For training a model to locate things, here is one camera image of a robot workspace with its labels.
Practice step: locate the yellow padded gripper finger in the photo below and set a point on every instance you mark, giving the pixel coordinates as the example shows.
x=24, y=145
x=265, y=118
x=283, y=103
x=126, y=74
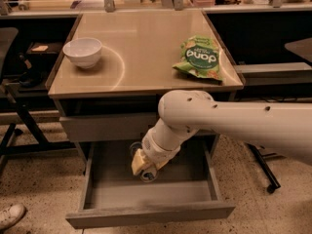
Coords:
x=140, y=162
x=160, y=165

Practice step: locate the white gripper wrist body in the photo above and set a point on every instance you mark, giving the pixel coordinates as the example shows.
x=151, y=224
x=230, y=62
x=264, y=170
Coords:
x=157, y=150

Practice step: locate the silver blue redbull can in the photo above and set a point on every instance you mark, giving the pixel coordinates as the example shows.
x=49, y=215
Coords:
x=148, y=175

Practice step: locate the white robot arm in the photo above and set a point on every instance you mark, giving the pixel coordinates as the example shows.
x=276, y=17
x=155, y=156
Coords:
x=280, y=126

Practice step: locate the open grey middle drawer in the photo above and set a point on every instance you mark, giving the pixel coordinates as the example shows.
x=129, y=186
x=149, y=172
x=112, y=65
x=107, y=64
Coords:
x=186, y=189

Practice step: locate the closed grey top drawer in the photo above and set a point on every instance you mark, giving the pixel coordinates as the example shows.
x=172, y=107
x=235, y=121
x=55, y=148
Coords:
x=108, y=127

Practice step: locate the grey drawer cabinet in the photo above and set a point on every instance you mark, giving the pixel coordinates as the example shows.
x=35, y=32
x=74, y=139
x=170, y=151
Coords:
x=139, y=49

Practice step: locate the green dang chips bag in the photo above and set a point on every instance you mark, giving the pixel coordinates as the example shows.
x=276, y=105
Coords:
x=199, y=57

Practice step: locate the black wheeled stand leg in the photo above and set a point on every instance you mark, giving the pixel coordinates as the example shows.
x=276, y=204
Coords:
x=273, y=182

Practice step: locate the white ceramic bowl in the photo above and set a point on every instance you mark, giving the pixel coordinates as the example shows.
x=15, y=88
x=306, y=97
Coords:
x=83, y=52

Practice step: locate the white sneaker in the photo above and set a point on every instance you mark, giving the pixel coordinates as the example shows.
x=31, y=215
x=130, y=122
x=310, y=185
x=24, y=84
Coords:
x=11, y=216

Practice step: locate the black office chair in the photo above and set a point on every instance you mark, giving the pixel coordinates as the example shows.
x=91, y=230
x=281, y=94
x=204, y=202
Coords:
x=7, y=37

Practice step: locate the black table frame leg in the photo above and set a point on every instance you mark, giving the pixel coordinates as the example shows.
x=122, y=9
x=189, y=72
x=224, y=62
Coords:
x=42, y=144

